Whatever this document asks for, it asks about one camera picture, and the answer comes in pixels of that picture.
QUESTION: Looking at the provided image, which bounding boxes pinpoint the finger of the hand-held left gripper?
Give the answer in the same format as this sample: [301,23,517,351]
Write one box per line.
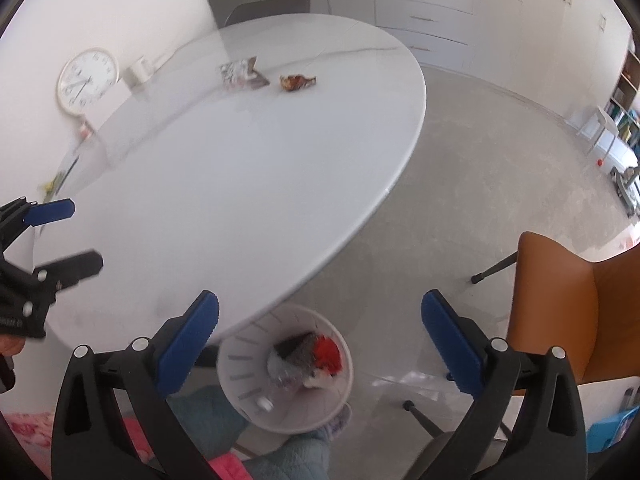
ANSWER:
[30,250,104,306]
[0,198,77,256]

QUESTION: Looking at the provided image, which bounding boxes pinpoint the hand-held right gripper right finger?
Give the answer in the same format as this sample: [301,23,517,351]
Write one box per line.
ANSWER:
[417,288,587,480]

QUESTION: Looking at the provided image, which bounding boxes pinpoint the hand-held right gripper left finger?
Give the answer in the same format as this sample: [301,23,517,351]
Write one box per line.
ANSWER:
[50,289,222,480]

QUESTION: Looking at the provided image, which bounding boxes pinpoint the white trash bin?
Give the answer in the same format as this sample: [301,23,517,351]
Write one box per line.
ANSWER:
[216,303,354,434]

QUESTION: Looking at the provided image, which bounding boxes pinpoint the clear plastic packaging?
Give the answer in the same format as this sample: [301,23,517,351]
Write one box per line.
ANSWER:
[266,355,313,396]

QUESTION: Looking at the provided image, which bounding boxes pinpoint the white tissue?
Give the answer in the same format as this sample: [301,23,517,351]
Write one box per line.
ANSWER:
[302,370,336,391]

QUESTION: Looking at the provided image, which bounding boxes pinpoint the pink floral blanket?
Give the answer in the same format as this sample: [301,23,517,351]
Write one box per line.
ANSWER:
[0,410,251,480]

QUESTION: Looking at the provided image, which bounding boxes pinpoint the orange dining chair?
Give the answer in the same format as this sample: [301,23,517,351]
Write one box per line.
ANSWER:
[470,231,640,396]

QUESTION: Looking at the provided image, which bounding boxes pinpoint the fluffy slipper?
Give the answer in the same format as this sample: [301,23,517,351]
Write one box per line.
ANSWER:
[310,402,353,443]

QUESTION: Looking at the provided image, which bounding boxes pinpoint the person's teal quilted pants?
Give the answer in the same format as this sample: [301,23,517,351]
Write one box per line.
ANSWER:
[167,387,331,480]

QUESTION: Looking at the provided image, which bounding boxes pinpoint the white cup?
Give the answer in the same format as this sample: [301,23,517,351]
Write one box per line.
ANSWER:
[123,57,151,87]

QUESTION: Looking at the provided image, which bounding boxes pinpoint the blue plastic box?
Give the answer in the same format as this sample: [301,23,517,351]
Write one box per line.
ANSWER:
[586,408,635,455]

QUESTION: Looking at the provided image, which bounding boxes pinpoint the silver foil wrapper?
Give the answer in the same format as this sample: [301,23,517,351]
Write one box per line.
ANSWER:
[218,55,271,92]

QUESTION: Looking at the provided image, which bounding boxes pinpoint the white stool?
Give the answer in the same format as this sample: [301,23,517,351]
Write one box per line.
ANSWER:
[577,105,623,156]

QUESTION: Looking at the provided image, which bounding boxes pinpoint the brown candy wrapper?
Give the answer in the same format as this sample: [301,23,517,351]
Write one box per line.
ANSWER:
[279,74,318,92]

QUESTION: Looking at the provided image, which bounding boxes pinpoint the bookshelf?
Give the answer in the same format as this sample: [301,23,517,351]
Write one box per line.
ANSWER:
[605,50,640,151]

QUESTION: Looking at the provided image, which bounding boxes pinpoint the white tall cupboard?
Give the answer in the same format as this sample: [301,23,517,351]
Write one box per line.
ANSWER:
[520,0,636,126]

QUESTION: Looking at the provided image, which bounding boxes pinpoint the white drawer cabinet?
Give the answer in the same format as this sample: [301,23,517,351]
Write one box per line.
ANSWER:
[372,0,526,73]

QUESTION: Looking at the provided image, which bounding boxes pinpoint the white wall clock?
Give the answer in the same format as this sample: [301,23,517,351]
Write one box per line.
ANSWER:
[56,47,120,115]

